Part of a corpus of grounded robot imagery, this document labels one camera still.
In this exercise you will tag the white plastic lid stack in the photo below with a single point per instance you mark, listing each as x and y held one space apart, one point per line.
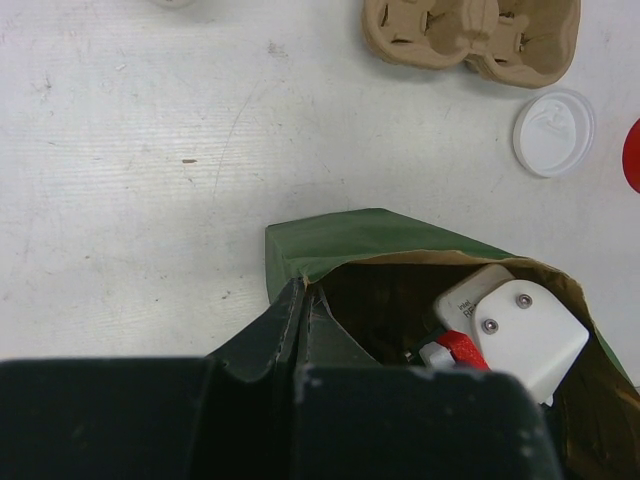
553 134

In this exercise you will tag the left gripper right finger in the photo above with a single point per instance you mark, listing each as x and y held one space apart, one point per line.
357 419

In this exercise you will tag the brown green paper bag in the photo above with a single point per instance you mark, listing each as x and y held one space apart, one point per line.
391 279

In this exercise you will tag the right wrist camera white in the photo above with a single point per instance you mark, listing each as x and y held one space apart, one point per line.
493 320

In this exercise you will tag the brown pulp cup carrier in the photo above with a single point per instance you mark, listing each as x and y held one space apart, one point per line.
525 44

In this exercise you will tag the red straw holder cup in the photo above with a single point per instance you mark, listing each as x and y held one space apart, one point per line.
631 157

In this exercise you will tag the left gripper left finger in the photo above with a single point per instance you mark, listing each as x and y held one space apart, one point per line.
225 415

